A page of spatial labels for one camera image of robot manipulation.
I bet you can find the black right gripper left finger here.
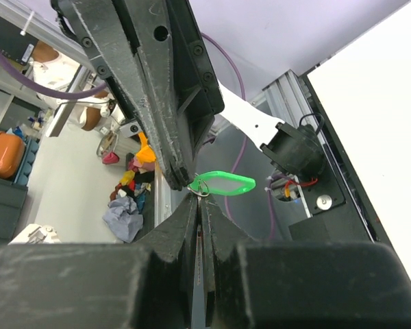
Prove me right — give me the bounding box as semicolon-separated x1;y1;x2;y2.
0;194;197;328

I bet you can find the green key tag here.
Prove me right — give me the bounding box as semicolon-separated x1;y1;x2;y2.
187;171;256;197

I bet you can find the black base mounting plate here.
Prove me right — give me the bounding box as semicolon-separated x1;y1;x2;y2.
266;68;395;244

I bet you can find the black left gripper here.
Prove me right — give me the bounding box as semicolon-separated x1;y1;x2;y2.
51;1;224;190

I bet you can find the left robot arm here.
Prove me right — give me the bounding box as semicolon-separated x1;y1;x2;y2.
51;1;325;190

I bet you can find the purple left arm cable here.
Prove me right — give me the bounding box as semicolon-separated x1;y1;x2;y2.
0;30;247;103

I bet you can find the metal keyring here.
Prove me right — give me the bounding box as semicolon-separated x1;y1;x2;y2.
190;179;210;197

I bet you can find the orange case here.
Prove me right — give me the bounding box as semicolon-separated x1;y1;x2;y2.
0;132;25;180

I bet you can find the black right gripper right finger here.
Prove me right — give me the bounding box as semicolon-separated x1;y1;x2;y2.
200;197;411;328

